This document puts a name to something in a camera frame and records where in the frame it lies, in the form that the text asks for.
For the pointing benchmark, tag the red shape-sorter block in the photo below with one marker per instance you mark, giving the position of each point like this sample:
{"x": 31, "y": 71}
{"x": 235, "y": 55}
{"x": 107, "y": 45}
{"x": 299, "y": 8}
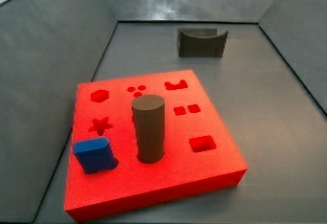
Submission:
{"x": 202, "y": 158}

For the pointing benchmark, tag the dark grey curved fixture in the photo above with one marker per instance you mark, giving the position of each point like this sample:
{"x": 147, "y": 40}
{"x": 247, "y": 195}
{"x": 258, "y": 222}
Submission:
{"x": 200, "y": 42}

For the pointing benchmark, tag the blue rounded block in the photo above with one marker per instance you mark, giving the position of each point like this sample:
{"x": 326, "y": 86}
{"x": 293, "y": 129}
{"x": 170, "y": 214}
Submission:
{"x": 94, "y": 155}

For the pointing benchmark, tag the brown cylinder peg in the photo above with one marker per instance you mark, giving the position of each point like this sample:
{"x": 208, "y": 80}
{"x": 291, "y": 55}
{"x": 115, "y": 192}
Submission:
{"x": 148, "y": 123}

